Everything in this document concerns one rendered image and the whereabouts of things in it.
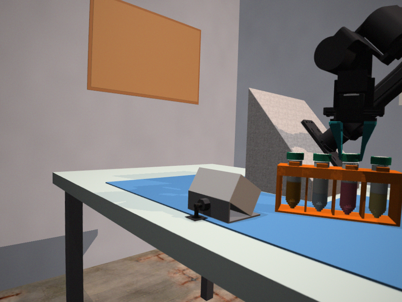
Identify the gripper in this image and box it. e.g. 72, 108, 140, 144
323, 106, 385, 161

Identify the green screw cap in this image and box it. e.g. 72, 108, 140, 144
371, 156, 392, 165
341, 153, 360, 162
313, 154, 332, 162
287, 152, 304, 160

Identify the blue bench mat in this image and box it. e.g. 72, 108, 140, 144
106, 175, 402, 292

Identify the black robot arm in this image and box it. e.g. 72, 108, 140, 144
301, 5, 402, 167

